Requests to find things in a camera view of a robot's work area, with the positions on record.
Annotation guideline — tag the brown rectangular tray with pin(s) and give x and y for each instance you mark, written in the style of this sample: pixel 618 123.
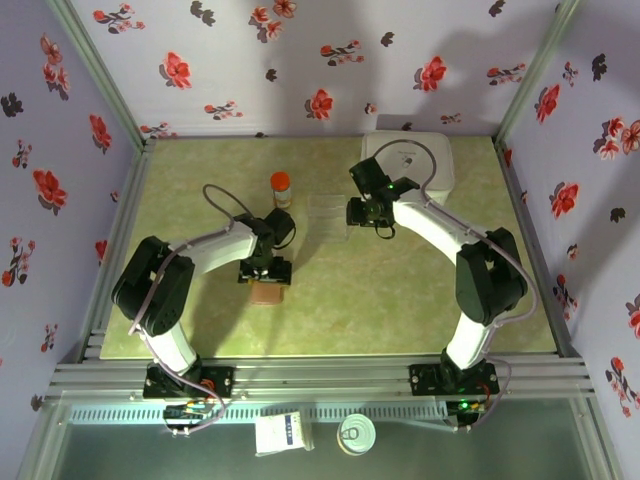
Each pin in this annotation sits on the brown rectangular tray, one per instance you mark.
pixel 267 295

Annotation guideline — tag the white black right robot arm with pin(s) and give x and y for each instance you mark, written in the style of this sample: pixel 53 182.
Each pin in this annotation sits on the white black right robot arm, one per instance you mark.
pixel 430 220

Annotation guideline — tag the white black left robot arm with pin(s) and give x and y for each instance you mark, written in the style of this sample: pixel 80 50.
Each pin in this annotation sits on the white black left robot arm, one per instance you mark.
pixel 220 247

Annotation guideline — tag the clear plastic card tray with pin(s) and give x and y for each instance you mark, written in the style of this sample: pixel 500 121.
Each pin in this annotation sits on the clear plastic card tray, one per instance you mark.
pixel 325 215

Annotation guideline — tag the orange pill bottle red cap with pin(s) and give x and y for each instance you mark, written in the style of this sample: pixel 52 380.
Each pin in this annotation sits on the orange pill bottle red cap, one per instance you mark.
pixel 281 181

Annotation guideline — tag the white square lidded container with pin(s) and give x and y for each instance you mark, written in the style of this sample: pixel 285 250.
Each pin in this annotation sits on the white square lidded container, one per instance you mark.
pixel 440 150

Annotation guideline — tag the small circuit board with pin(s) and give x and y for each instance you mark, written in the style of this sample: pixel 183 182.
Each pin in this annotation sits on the small circuit board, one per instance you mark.
pixel 185 412
pixel 465 407

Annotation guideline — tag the white cardboard box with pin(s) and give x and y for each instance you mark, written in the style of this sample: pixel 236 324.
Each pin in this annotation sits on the white cardboard box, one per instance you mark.
pixel 280 435

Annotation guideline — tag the silver tin can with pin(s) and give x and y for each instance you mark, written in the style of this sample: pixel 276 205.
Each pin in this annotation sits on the silver tin can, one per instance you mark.
pixel 356 435

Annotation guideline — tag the aluminium frame rail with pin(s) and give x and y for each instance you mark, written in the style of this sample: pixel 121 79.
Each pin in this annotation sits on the aluminium frame rail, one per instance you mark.
pixel 517 200
pixel 132 200
pixel 320 375

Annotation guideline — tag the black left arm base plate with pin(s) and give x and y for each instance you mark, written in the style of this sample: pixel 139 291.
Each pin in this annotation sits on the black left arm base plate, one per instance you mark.
pixel 220 382

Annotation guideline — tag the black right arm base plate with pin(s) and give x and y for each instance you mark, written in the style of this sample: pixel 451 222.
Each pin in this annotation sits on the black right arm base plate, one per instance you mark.
pixel 425 380

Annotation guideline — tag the aluminium corner post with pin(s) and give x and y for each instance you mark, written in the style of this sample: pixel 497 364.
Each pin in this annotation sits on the aluminium corner post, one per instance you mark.
pixel 104 75
pixel 533 75

